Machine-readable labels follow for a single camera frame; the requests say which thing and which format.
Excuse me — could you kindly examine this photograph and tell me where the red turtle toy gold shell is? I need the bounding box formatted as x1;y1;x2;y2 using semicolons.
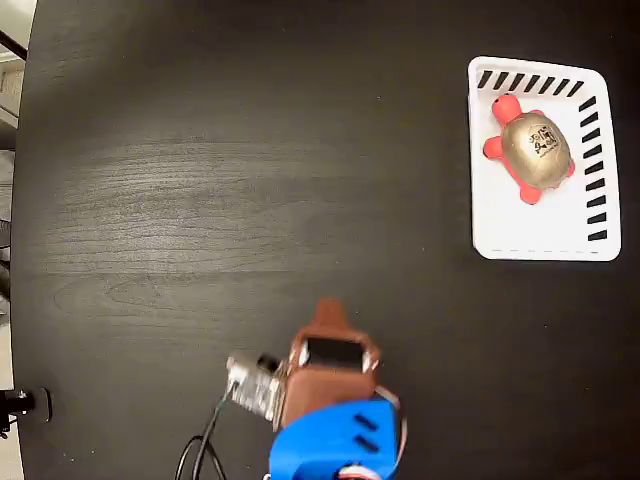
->
481;93;577;206

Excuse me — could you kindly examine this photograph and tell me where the black table clamp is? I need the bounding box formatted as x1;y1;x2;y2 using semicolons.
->
0;386;53;440

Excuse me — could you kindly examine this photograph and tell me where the white slotted tray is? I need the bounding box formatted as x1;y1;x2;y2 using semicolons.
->
466;55;623;263

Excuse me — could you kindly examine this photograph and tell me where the black metal rod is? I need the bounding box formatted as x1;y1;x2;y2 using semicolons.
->
0;28;29;62

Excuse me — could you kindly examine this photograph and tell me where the bare camera circuit board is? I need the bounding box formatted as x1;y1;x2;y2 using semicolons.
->
226;351;282;422

